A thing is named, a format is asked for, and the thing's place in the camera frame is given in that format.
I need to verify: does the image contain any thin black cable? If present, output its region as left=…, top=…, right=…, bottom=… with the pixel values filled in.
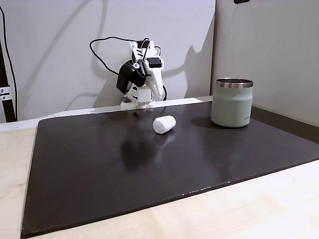
left=0, top=4, right=18, bottom=121

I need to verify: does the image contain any white metal bracket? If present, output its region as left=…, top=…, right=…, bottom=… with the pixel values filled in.
left=0, top=86, right=11, bottom=101

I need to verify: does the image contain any black oval camera box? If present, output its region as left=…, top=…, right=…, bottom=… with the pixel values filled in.
left=116, top=63, right=147, bottom=95

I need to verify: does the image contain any black stand pole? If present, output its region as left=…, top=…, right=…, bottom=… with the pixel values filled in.
left=0, top=37, right=18, bottom=123

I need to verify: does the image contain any white gauze roll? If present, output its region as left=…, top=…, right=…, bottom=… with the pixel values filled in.
left=153, top=115, right=177, bottom=135

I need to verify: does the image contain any black camera cable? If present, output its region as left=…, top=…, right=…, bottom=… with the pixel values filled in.
left=89, top=36, right=142, bottom=75

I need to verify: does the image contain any pale green steel-rimmed cup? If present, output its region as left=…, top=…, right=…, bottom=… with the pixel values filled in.
left=211, top=78, right=254, bottom=128

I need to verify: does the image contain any black table mat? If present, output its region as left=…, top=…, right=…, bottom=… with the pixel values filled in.
left=20, top=101, right=319, bottom=237

